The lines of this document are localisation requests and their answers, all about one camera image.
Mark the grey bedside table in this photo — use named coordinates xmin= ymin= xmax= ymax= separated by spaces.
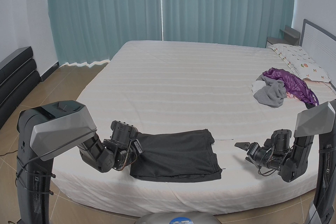
xmin=266 ymin=25 xmax=300 ymax=46

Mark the black chest of drawers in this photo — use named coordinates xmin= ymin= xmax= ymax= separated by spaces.
xmin=0 ymin=46 xmax=40 ymax=129

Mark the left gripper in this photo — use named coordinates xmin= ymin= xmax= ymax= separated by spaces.
xmin=119 ymin=139 xmax=143 ymax=167

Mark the purple satin garment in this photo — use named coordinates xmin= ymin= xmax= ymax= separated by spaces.
xmin=263 ymin=68 xmax=319 ymax=106

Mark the white garment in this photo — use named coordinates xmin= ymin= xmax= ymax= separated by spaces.
xmin=251 ymin=81 xmax=265 ymax=93

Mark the black T-shirt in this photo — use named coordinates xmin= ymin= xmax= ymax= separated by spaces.
xmin=129 ymin=128 xmax=223 ymax=183

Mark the bed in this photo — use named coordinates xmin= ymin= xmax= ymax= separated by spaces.
xmin=51 ymin=19 xmax=336 ymax=218

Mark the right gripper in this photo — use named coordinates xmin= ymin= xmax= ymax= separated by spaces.
xmin=234 ymin=142 xmax=275 ymax=168

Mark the white printed pillow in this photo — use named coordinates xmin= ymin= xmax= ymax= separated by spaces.
xmin=268 ymin=44 xmax=331 ymax=83

